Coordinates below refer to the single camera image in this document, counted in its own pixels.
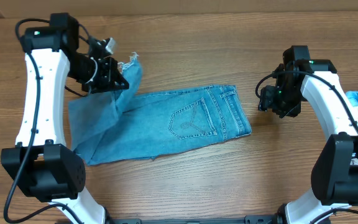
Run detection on blue denim jeans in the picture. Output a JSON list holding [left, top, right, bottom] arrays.
[[68, 54, 252, 166]]

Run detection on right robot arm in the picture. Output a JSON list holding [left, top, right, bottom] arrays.
[[245, 45, 358, 223]]

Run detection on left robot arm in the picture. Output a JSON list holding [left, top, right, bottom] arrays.
[[1, 12, 129, 223]]

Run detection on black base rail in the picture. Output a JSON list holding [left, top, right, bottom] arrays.
[[106, 215, 285, 224]]

